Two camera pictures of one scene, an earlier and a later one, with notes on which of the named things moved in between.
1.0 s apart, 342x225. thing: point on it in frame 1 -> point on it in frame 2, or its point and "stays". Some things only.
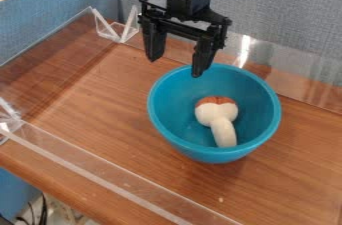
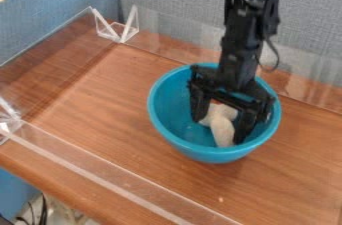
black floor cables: [43, 215] stays
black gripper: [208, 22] -> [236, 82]
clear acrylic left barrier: [75, 27] stays
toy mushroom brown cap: [216, 112] stays
